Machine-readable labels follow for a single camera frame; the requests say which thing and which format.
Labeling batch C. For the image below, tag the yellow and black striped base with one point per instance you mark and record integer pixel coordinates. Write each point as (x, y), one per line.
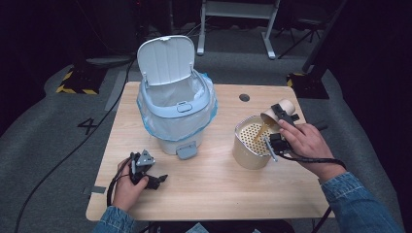
(309, 86)
(82, 81)

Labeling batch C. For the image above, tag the person's right hand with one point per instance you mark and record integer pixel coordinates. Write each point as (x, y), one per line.
(307, 145)

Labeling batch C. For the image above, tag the person's legs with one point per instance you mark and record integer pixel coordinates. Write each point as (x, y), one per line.
(223, 227)

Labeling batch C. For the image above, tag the black tripod stand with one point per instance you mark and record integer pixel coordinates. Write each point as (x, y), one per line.
(304, 27)

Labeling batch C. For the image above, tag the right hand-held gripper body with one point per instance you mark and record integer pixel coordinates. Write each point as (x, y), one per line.
(278, 144)

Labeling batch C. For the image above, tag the brown paper cup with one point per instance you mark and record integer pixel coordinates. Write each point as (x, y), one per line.
(287, 105)

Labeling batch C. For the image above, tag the black metal post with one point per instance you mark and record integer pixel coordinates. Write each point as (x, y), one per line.
(324, 39)

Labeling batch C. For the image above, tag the white metal desk frame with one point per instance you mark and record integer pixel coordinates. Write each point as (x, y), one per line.
(238, 9)

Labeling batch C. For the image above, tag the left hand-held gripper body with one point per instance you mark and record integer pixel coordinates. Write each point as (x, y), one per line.
(144, 160)

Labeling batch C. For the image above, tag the beige container with perforated strainer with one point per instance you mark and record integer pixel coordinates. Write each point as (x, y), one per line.
(246, 160)

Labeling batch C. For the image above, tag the round grey table grommet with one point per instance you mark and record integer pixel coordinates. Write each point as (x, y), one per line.
(244, 97)

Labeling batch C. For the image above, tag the person's left hand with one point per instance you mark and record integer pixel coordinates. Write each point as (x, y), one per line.
(126, 194)

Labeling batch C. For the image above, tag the white and blue pedal bin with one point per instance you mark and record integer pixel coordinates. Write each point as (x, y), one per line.
(166, 61)

